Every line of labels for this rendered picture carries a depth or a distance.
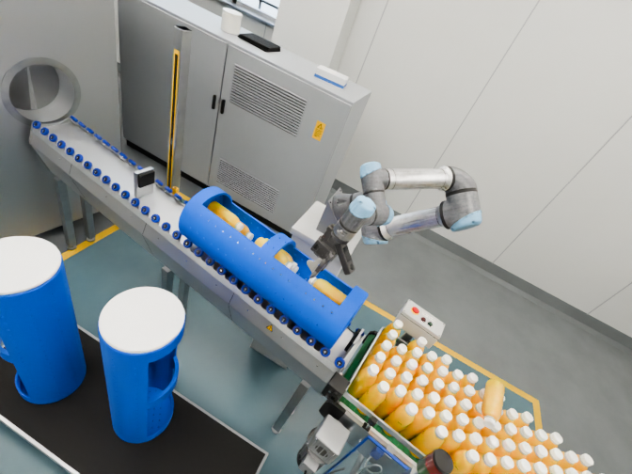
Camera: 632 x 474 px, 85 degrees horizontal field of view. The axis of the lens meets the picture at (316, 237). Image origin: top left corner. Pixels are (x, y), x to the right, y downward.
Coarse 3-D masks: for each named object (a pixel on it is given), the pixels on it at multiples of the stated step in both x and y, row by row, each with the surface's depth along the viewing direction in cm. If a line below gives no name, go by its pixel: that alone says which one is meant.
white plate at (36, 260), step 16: (0, 240) 128; (16, 240) 130; (32, 240) 132; (0, 256) 123; (16, 256) 125; (32, 256) 127; (48, 256) 129; (0, 272) 119; (16, 272) 121; (32, 272) 123; (48, 272) 124; (0, 288) 115; (16, 288) 117; (32, 288) 119
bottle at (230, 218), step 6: (210, 204) 165; (216, 204) 165; (210, 210) 165; (216, 210) 164; (222, 210) 164; (228, 210) 165; (222, 216) 163; (228, 216) 162; (234, 216) 163; (228, 222) 162; (234, 222) 162; (240, 222) 164; (234, 228) 164
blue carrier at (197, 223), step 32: (224, 192) 162; (192, 224) 151; (224, 224) 147; (256, 224) 169; (224, 256) 147; (256, 256) 142; (256, 288) 146; (288, 288) 138; (352, 288) 154; (320, 320) 134
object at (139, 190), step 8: (144, 168) 177; (152, 168) 179; (136, 176) 173; (144, 176) 175; (152, 176) 179; (136, 184) 176; (144, 184) 178; (152, 184) 185; (136, 192) 179; (144, 192) 183; (152, 192) 188
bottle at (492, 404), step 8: (488, 384) 138; (496, 384) 137; (488, 392) 134; (496, 392) 133; (488, 400) 131; (496, 400) 131; (488, 408) 128; (496, 408) 128; (488, 416) 127; (496, 416) 127
